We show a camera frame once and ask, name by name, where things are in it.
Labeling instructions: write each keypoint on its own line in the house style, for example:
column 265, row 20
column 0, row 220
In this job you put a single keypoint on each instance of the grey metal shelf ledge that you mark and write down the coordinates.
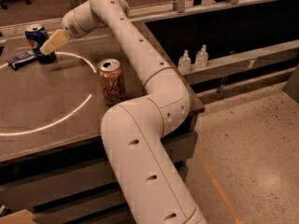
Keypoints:
column 244, row 61

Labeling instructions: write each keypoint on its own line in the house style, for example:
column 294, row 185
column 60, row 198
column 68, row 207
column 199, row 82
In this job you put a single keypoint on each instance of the left clear sanitizer bottle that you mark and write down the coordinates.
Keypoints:
column 184, row 63

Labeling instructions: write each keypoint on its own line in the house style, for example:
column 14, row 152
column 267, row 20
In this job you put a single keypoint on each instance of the blue rxbar blueberry wrapper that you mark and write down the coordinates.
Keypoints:
column 21, row 60

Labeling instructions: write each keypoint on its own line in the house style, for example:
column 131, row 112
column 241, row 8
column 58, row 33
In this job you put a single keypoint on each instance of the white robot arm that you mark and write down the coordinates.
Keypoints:
column 132, row 130

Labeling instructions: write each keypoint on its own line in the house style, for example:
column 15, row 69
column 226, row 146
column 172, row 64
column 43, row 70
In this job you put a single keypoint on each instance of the blue pepsi can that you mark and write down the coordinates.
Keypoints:
column 37, row 35

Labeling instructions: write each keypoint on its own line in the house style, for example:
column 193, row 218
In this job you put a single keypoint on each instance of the grey drawer cabinet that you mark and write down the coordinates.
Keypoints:
column 59, row 174

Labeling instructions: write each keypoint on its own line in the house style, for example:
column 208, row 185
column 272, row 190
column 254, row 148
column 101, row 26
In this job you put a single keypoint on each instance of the clear sanitizer bottle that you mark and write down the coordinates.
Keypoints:
column 201, row 57
column 184, row 63

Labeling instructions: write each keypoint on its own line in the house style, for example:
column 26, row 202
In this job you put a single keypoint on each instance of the gold lacroix can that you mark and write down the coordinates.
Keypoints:
column 111, row 80

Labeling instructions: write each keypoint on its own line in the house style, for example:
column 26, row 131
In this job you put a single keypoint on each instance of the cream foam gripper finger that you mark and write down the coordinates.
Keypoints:
column 58, row 39

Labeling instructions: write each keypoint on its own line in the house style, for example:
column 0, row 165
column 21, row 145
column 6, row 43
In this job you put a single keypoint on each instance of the right clear sanitizer bottle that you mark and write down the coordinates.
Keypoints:
column 201, row 57

